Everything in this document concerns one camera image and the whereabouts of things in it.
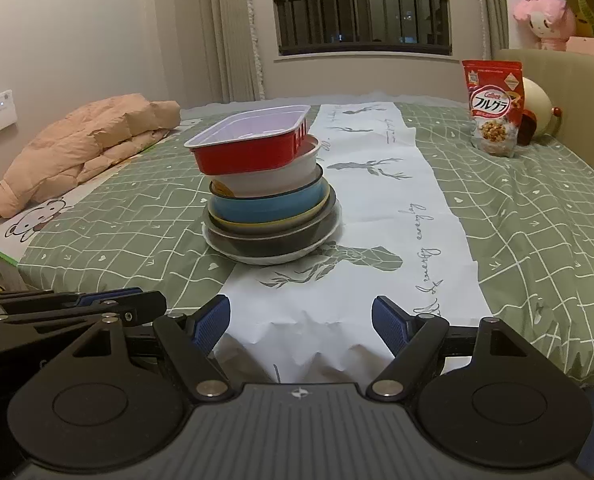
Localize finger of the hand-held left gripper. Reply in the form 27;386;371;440
0;287;145;307
0;291;168;337

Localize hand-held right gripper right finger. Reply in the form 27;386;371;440
366;296;532;403

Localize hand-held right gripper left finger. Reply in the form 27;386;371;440
59;295;232;403

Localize white floral plate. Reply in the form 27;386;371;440
202;205;344;267

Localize stainless steel bowl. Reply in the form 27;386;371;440
204;192;340;259

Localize cream ceramic bowl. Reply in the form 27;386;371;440
208;185;334;239

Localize blue ceramic bowl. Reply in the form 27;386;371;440
208;162;330;224

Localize white plastic bowl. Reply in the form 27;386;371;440
211;135;322;198

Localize red rectangular plastic tray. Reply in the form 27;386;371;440
184;105;312;176

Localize white cartoon print cloth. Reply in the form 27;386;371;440
0;197;75;261

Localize white printed paper runner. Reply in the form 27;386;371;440
212;100;492;386

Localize pink quilt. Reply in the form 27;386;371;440
0;94;182;226

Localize green checked bed sheet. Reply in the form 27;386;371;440
0;100;594;391

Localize red cereal bag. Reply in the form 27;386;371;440
461;59;524;160

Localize cream round plush toy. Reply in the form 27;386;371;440
517;76;565;146

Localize beige curtain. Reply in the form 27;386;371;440
194;0;265;103
474;0;508;61

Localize beige padded headboard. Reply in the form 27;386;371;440
492;49;594;181

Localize dark barred window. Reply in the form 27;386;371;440
269;0;452;58

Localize pink box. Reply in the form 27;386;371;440
564;36;594;61

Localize pink plush toy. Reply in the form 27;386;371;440
513;0;578;51

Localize white wall switch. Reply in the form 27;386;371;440
0;89;18;133

